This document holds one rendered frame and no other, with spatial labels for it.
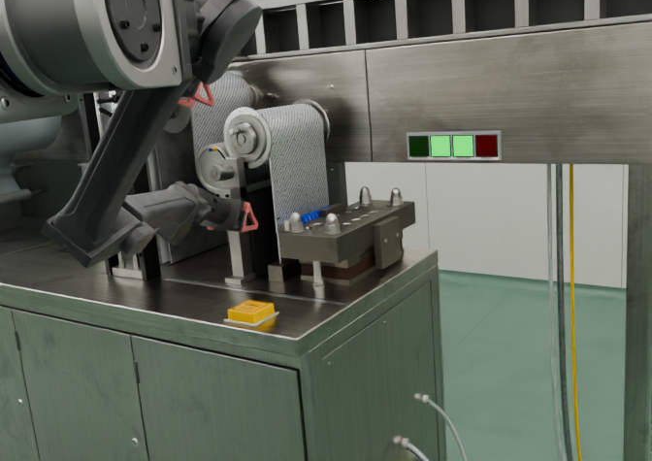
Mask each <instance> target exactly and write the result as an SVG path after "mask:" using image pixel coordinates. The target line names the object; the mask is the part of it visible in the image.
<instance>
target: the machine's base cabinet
mask: <svg viewBox="0 0 652 461"><path fill-rule="evenodd" d="M424 395H429V396H430V397H431V401H433V402H434V403H435V404H437V405H438V406H439V407H440V408H441V409H442V410H443V411H444V412H445V409H444V388H443V366H442V345H441V324H440V281H439V264H436V265H435V266H433V267H432V268H430V269H429V270H427V271H426V272H424V273H423V274H422V275H420V276H419V277H417V278H416V279H414V280H412V281H411V282H409V283H408V284H406V285H405V286H403V287H402V288H400V289H399V290H398V291H396V292H395V293H393V294H392V295H390V296H389V297H387V298H386V299H384V300H383V301H381V302H380V303H378V304H377V305H375V306H374V307H373V308H371V309H370V310H368V311H367V312H365V313H363V314H362V315H360V316H359V317H357V318H356V319H354V320H353V321H351V322H350V323H349V324H347V325H346V326H344V328H342V329H341V330H339V331H338V332H336V333H335V334H333V335H332V336H330V337H329V338H327V339H326V340H325V341H323V342H322V343H320V344H319V345H317V346H315V347H314V348H312V349H311V350H309V351H308V352H306V353H305V354H303V355H302V356H301V357H293V356H288V355H283V354H278V353H273V352H269V351H265V350H260V349H255V348H250V347H245V346H236V345H231V344H227V343H223V342H218V341H213V340H208V339H203V338H198V337H194V336H189V335H184V334H180V333H175V332H170V331H165V330H161V329H156V328H151V327H146V326H142V325H137V324H132V323H127V322H123V321H118V320H113V319H108V318H104V317H99V316H94V315H90V314H85V313H76V312H71V311H66V310H61V309H58V308H53V307H48V306H43V305H38V304H33V303H28V302H23V301H19V300H15V299H10V298H5V297H0V461H415V456H416V455H414V454H413V453H412V452H410V451H409V450H404V449H402V447H401V443H402V440H403V438H408V439H410V443H411V444H412V445H414V446H415V447H417V448H418V449H419V450H420V451H421V452H422V453H423V454H424V455H425V456H426V457H427V458H428V460H429V461H447V453H446V432H445V419H444V418H443V416H442V415H441V414H440V413H439V412H438V411H437V410H436V409H435V408H434V407H433V406H431V405H430V404H429V405H428V404H423V401H422V398H423V396H424Z"/></svg>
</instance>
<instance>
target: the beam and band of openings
mask: <svg viewBox="0 0 652 461"><path fill-rule="evenodd" d="M252 1H254V2H255V3H256V4H257V5H259V6H260V7H261V8H262V16H261V18H260V21H259V23H258V25H257V27H256V29H255V31H254V32H253V34H252V36H251V37H250V39H249V40H248V41H247V43H246V44H245V45H244V47H243V48H242V49H241V51H240V52H239V53H238V54H237V55H236V56H239V55H247V56H248V61H252V60H262V59H272V58H282V57H291V56H301V55H312V54H321V53H331V52H341V51H351V50H360V49H380V48H390V47H399V46H409V45H420V44H430V43H439V42H449V41H459V40H468V39H479V38H489V37H499V36H508V35H518V34H528V33H538V32H548V31H558V30H568V29H577V28H588V27H598V26H608V25H617V24H627V23H637V22H647V21H652V0H252ZM342 1H343V2H342ZM336 2H339V3H336ZM329 3H332V4H329ZM322 4H325V5H322ZM289 9H292V10H289ZM283 10H285V11H283Z"/></svg>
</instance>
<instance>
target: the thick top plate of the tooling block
mask: <svg viewBox="0 0 652 461"><path fill-rule="evenodd" d="M372 201H373V202H372V203H370V204H359V202H360V201H359V202H356V203H354V204H351V205H349V206H346V210H344V211H342V212H339V213H337V214H336V217H337V219H338V223H339V224H340V230H341V233H339V234H334V235H328V234H325V224H326V217H318V218H316V219H313V220H311V221H308V222H306V223H303V224H304V229H305V231H303V232H299V233H290V232H289V231H283V232H281V233H279V241H280V251H281V257H282V258H292V259H301V260H310V261H319V262H328V263H338V264H339V263H341V262H343V261H344V260H345V259H347V258H349V257H351V256H353V255H355V254H357V253H359V252H361V251H363V250H364V249H366V248H368V247H371V246H373V245H374V244H375V241H374V227H373V225H375V224H377V223H379V222H381V221H382V220H384V219H386V218H388V217H390V216H398V217H399V225H400V231H402V230H403V229H405V228H407V227H409V226H411V225H412V224H414V223H415V204H414V202H411V201H403V203H404V204H403V205H397V206H394V205H393V206H392V205H390V201H389V200H372Z"/></svg>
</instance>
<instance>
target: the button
mask: <svg viewBox="0 0 652 461"><path fill-rule="evenodd" d="M274 312H275V310H274V304H273V303H266V302H260V301H254V300H246V301H244V302H242V303H240V304H239V305H238V306H236V307H234V308H232V309H230V310H228V317H229V319H231V320H236V321H241V322H246V323H252V324H255V323H256V322H258V321H260V320H262V319H264V318H265V317H267V316H269V315H271V314H273V313H274Z"/></svg>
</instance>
